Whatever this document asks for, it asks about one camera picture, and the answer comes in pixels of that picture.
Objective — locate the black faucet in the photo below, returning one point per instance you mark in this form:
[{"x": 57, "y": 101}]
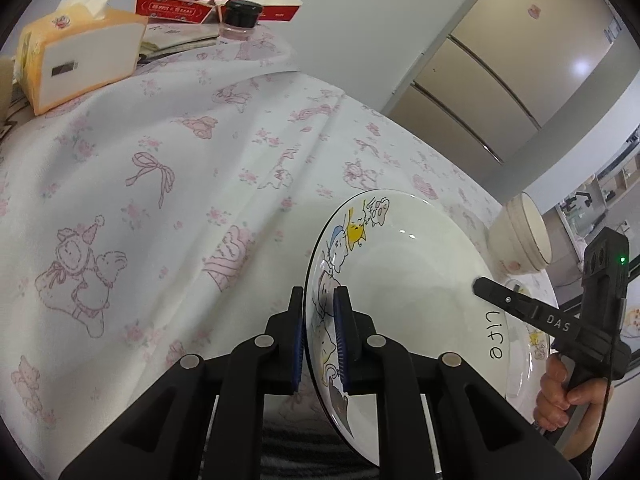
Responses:
[{"x": 581, "y": 199}]

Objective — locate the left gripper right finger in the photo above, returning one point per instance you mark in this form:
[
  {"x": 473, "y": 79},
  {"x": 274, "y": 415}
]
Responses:
[{"x": 437, "y": 417}]

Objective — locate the yellow tissue box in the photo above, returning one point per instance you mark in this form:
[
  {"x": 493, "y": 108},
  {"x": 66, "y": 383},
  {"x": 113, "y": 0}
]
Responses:
[{"x": 81, "y": 46}]

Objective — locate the red white cardboard box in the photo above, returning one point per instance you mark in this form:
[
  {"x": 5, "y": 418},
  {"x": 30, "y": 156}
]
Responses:
[{"x": 199, "y": 11}]

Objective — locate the large cartoon cat plate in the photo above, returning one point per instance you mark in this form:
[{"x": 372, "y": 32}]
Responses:
[{"x": 529, "y": 351}]

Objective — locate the beige refrigerator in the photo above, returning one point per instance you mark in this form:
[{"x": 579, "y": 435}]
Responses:
[{"x": 501, "y": 75}]

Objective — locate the bathroom vanity cabinet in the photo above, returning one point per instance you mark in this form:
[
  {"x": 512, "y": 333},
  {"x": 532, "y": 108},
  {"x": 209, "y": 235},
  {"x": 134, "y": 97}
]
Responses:
[{"x": 607, "y": 199}]

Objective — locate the small cartoon life plate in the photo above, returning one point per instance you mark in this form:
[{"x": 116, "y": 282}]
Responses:
[{"x": 411, "y": 268}]

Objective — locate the right hand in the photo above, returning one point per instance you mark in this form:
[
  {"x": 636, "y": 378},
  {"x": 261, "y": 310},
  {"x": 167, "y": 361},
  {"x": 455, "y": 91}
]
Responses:
[{"x": 554, "y": 401}]

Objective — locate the white bowl pink stripes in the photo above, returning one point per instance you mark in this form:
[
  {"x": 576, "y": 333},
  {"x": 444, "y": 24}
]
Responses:
[{"x": 518, "y": 239}]

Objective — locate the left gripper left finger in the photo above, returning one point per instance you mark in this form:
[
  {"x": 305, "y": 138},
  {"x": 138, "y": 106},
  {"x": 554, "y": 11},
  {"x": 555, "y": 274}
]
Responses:
[{"x": 202, "y": 419}]

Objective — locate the white pink print tablecloth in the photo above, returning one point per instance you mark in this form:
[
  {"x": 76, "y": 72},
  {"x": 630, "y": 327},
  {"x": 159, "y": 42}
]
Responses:
[{"x": 173, "y": 212}]

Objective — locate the black lid glass jar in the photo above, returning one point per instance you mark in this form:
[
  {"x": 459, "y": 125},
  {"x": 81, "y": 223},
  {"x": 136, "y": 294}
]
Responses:
[{"x": 239, "y": 19}]

